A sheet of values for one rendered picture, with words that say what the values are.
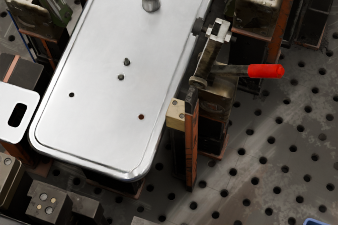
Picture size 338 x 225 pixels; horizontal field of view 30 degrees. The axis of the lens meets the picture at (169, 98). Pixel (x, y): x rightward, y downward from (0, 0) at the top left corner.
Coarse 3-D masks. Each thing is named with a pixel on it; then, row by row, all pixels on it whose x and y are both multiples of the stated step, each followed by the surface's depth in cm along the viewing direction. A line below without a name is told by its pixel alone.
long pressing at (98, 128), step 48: (96, 0) 118; (192, 0) 117; (96, 48) 114; (144, 48) 113; (192, 48) 113; (48, 96) 111; (96, 96) 110; (144, 96) 110; (48, 144) 107; (96, 144) 107; (144, 144) 106
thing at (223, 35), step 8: (200, 24) 90; (216, 24) 91; (224, 24) 90; (192, 32) 91; (208, 32) 91; (216, 32) 91; (224, 32) 90; (208, 40) 90; (216, 40) 89; (224, 40) 91; (232, 40) 91; (208, 48) 92; (216, 48) 92; (208, 56) 95; (216, 56) 94; (200, 64) 98; (208, 64) 97; (200, 72) 101; (208, 72) 100
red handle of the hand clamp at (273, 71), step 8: (256, 64) 97; (264, 64) 96; (272, 64) 96; (280, 64) 95; (216, 72) 102; (224, 72) 101; (232, 72) 100; (240, 72) 99; (248, 72) 98; (256, 72) 97; (264, 72) 96; (272, 72) 95; (280, 72) 95
